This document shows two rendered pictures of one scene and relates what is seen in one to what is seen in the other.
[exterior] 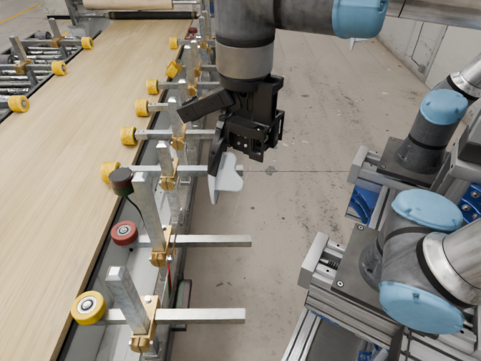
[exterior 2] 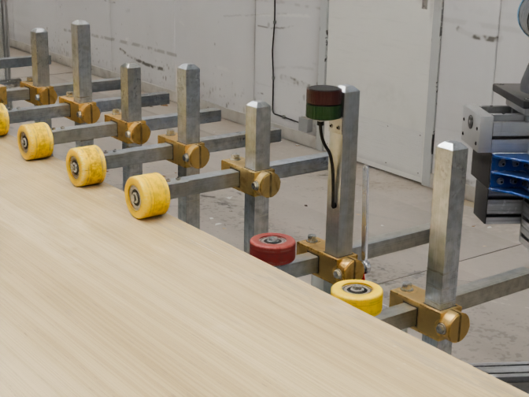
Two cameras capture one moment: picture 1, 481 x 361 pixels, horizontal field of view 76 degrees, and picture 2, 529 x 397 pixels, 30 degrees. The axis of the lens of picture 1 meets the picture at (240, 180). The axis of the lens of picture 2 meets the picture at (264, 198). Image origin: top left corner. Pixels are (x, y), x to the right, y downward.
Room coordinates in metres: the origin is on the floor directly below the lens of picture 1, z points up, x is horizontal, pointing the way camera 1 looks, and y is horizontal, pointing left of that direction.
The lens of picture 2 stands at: (-0.66, 1.36, 1.48)
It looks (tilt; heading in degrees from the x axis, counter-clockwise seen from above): 17 degrees down; 323
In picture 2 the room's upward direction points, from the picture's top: 1 degrees clockwise
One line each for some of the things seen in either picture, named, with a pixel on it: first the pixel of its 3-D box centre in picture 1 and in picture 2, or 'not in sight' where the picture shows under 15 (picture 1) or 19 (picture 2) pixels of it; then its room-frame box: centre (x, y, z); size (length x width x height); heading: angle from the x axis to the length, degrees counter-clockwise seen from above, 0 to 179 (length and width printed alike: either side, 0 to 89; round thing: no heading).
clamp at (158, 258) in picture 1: (161, 245); (328, 262); (0.62, 0.26, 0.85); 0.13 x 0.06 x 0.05; 0
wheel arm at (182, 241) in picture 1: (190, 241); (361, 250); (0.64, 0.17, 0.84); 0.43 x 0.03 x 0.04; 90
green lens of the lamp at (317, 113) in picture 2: (124, 185); (323, 109); (0.60, 0.31, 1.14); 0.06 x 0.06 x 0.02
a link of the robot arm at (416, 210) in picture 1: (418, 227); not in sight; (0.40, -0.36, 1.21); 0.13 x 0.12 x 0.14; 157
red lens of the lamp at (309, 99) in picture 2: (121, 177); (323, 94); (0.60, 0.31, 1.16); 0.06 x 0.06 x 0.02
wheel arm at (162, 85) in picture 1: (196, 84); (83, 106); (1.64, 0.25, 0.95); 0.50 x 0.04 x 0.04; 90
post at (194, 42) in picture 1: (197, 80); (42, 116); (1.85, 0.27, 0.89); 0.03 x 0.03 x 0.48; 0
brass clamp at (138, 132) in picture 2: not in sight; (127, 128); (1.37, 0.26, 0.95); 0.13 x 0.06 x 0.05; 0
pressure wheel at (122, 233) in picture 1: (127, 240); (271, 268); (0.64, 0.38, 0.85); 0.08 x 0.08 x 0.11
